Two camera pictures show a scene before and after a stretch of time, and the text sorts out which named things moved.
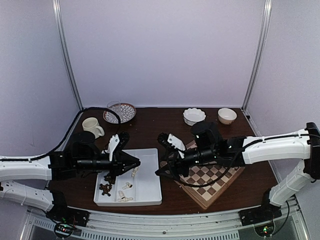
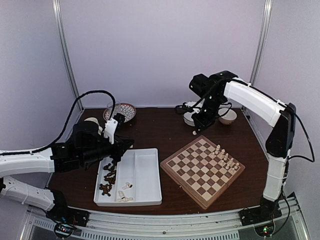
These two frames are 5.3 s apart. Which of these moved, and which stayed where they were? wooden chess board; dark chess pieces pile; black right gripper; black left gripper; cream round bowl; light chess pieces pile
Moved: black left gripper; black right gripper
Stayed: light chess pieces pile; dark chess pieces pile; wooden chess board; cream round bowl
